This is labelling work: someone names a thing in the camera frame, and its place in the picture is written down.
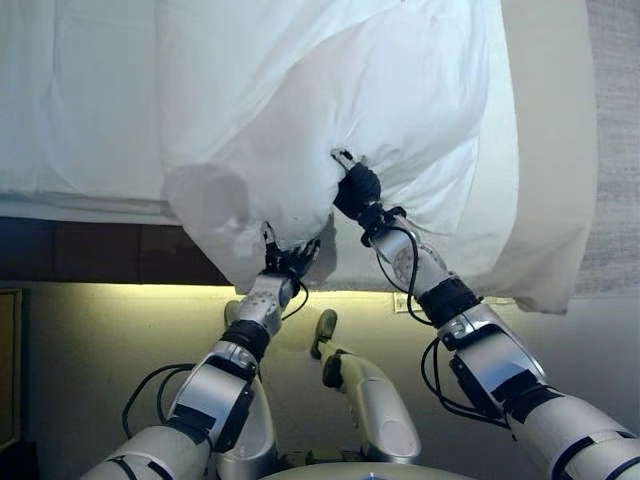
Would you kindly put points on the dark wooden nightstand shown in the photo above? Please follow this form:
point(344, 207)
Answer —
point(7, 375)

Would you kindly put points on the olive robot left foot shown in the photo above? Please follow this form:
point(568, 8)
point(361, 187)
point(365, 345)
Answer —
point(232, 312)

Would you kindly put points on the beige bed blanket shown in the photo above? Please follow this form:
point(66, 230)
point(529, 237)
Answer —
point(550, 150)

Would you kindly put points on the silver robot right leg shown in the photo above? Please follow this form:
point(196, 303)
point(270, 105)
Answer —
point(380, 410)

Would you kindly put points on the silver robot leg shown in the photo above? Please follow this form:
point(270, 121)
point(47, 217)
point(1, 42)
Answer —
point(262, 430)
point(380, 410)

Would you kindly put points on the olive robot right foot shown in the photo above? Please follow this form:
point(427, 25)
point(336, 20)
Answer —
point(327, 322)

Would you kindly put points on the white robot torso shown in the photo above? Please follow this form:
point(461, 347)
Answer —
point(360, 472)

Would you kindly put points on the light grey floor rug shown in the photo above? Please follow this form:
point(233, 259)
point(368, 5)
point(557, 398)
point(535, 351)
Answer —
point(620, 150)

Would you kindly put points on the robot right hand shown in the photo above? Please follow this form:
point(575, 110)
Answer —
point(357, 190)

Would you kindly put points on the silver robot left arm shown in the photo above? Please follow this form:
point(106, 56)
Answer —
point(215, 390)

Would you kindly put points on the silver robot left leg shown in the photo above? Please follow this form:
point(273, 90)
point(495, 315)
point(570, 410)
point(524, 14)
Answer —
point(262, 430)

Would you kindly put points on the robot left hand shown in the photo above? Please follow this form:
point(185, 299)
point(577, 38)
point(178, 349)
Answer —
point(285, 260)

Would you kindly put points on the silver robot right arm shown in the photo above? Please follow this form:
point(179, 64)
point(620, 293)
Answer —
point(500, 360)

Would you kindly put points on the olive robot foot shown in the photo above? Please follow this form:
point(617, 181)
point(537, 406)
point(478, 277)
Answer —
point(327, 322)
point(232, 312)

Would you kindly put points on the white duvet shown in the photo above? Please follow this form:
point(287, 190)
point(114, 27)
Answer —
point(350, 100)

